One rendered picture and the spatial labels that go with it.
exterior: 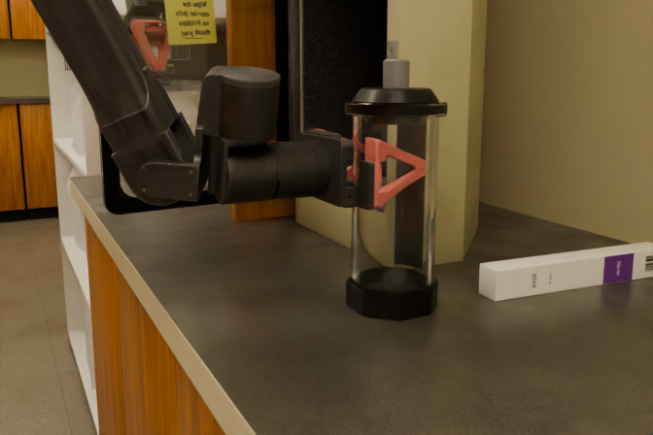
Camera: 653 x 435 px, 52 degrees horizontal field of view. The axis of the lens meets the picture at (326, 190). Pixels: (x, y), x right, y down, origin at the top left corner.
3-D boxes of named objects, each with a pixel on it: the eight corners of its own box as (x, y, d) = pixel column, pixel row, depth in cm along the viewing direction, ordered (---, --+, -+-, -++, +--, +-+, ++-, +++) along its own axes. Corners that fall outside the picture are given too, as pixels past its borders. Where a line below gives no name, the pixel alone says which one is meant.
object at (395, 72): (406, 117, 77) (408, 59, 76) (457, 123, 69) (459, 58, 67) (336, 120, 73) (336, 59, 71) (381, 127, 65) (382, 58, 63)
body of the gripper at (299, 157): (312, 131, 72) (248, 134, 69) (359, 139, 63) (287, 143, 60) (312, 189, 73) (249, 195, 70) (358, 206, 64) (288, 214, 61)
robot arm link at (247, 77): (157, 163, 68) (136, 196, 60) (159, 52, 64) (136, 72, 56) (274, 175, 69) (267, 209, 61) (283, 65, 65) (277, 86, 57)
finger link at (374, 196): (399, 130, 71) (322, 133, 67) (439, 136, 65) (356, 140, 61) (398, 192, 73) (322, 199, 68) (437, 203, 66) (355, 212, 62)
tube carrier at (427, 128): (404, 274, 81) (409, 98, 77) (461, 301, 72) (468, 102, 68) (326, 286, 76) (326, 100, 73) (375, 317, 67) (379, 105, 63)
